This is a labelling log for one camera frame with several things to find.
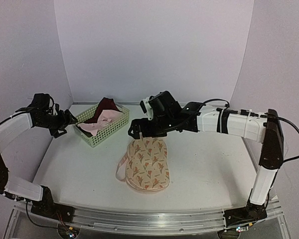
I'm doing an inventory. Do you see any pink bra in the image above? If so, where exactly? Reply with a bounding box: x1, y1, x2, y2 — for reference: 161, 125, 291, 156
78, 110, 124, 136

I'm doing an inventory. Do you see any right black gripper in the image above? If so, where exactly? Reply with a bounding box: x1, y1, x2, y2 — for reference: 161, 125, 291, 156
128, 115, 175, 140

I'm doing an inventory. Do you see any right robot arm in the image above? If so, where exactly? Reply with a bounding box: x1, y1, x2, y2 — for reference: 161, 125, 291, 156
128, 91, 299, 221

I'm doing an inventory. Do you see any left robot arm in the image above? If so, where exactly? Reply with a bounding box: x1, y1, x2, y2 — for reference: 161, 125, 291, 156
0, 93, 78, 218

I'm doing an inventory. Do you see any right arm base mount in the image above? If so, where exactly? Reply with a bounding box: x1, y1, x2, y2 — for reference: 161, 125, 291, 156
223, 191, 270, 228

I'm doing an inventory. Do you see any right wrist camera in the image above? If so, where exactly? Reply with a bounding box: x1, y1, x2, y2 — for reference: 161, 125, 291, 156
140, 97, 153, 120

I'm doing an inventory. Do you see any aluminium front rail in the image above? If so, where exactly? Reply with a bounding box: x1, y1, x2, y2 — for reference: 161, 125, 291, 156
3, 198, 290, 239

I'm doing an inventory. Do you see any patterned beige laundry bag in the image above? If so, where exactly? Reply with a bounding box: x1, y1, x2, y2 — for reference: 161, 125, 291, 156
116, 137, 170, 193

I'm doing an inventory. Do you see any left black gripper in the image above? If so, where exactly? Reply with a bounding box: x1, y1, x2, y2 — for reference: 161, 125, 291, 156
36, 109, 78, 138

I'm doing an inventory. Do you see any green plastic basket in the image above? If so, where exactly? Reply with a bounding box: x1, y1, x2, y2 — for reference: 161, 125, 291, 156
74, 104, 130, 148

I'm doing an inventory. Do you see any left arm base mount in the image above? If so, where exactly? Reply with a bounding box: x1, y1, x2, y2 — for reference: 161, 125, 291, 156
30, 186, 75, 223

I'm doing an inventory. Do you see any dark red bra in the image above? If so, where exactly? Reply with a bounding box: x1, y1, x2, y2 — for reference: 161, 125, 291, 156
84, 97, 121, 123

